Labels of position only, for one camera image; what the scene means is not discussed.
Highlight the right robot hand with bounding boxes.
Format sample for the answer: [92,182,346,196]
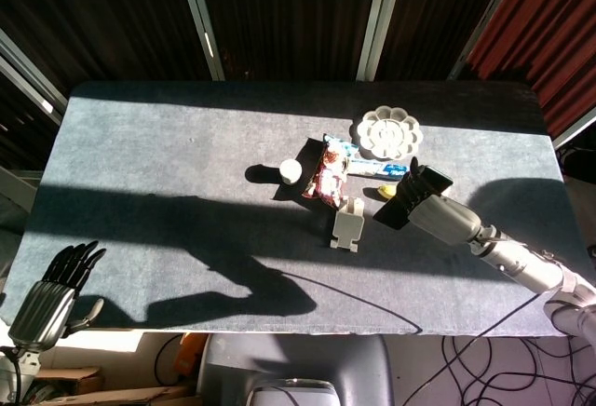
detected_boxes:
[395,156,484,246]

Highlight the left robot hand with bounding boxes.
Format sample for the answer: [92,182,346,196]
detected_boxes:
[7,239,108,352]

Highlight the white phone stand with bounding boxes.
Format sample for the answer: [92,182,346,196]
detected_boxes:
[329,195,366,254]

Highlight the brown cardboard box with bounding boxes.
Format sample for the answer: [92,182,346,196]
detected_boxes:
[31,365,201,406]

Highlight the blue white toothpaste box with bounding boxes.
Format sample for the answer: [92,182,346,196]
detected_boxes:
[345,156,413,181]

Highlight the white flower-shaped palette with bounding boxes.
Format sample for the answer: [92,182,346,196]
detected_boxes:
[355,104,425,162]

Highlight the red snack bag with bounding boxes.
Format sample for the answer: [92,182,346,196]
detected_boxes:
[301,142,351,208]

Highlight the blue white small packet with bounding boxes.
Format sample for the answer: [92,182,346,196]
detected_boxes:
[322,132,361,158]

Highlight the orange device under table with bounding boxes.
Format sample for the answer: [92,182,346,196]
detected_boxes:
[173,332,209,385]

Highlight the white paper cup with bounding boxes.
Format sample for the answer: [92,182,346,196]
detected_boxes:
[278,157,305,186]

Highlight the blue-grey table cloth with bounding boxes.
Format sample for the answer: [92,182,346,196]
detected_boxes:
[0,80,567,338]

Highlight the grey robot torso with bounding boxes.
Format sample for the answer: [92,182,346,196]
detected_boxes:
[196,334,395,406]

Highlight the orange-brown curtain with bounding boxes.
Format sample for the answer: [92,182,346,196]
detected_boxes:
[467,0,596,140]

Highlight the dark brown curtain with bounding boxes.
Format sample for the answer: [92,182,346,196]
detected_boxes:
[0,0,513,169]

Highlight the black floor cables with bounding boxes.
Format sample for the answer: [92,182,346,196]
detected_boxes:
[436,293,596,406]

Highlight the white window frame post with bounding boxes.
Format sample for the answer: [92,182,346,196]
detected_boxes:
[357,0,407,83]
[175,0,226,83]
[447,0,528,82]

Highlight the white window frame rail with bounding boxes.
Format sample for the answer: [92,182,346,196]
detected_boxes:
[0,28,69,124]

